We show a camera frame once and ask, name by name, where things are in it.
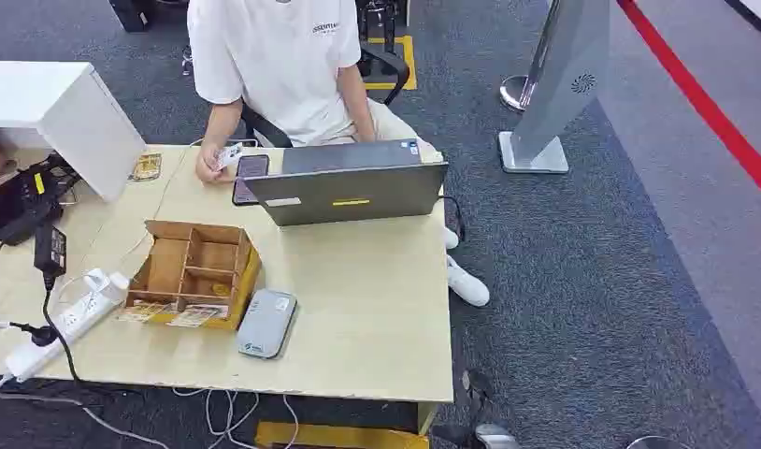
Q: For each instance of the yellow patterned card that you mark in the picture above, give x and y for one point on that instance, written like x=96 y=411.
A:
x=147 y=166

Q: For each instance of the pale printed card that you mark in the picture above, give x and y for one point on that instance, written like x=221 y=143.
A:
x=196 y=316

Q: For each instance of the black device with yellow label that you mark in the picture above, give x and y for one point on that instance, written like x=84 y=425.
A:
x=22 y=204

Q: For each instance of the chrome stanchion base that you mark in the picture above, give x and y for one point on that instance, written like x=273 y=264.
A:
x=514 y=93

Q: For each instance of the black machine base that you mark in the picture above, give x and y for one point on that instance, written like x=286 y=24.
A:
x=378 y=25

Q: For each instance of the black power adapter brick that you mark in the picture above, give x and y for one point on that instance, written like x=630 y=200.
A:
x=51 y=251

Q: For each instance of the grey laptop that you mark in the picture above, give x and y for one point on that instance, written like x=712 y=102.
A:
x=349 y=183

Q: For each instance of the black smartphone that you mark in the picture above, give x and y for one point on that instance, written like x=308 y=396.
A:
x=250 y=178

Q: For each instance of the wooden card box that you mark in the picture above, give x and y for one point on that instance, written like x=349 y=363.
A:
x=195 y=269

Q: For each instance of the black office chair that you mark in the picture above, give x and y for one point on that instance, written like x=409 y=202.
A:
x=380 y=68

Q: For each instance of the yellow printed card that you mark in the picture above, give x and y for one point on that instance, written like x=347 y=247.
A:
x=142 y=310

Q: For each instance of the white cabinet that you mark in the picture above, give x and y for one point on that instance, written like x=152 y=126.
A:
x=64 y=118

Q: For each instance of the white card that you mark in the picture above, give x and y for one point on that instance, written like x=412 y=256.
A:
x=228 y=155

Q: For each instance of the white plug adapter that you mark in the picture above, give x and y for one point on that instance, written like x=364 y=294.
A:
x=103 y=284

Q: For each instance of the grey card reader device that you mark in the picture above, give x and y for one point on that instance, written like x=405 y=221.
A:
x=266 y=323

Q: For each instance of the grey kiosk stand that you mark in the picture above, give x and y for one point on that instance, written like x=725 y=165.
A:
x=557 y=87

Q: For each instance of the person's right hand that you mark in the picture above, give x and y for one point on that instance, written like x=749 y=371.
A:
x=207 y=170

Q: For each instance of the white power strip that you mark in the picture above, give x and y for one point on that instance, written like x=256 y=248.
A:
x=58 y=331

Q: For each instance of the person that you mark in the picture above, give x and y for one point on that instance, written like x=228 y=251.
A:
x=281 y=68

